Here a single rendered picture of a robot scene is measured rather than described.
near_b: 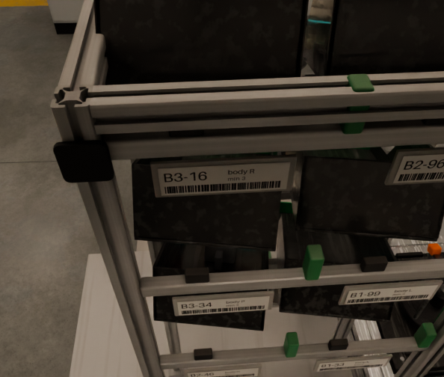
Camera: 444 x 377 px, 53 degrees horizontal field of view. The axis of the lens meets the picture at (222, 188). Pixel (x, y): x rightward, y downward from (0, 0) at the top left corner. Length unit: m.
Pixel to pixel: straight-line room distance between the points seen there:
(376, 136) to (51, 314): 1.97
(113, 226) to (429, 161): 0.21
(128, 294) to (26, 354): 1.72
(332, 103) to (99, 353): 0.88
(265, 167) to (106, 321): 0.85
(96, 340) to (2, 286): 1.30
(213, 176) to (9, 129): 2.88
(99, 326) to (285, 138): 0.87
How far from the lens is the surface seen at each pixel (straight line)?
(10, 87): 3.51
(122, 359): 1.04
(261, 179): 0.28
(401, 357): 0.96
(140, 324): 0.43
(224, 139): 0.26
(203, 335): 1.04
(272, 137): 0.26
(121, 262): 0.35
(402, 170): 0.31
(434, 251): 0.99
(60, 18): 3.94
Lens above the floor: 1.80
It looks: 47 degrees down
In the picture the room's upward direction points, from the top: straight up
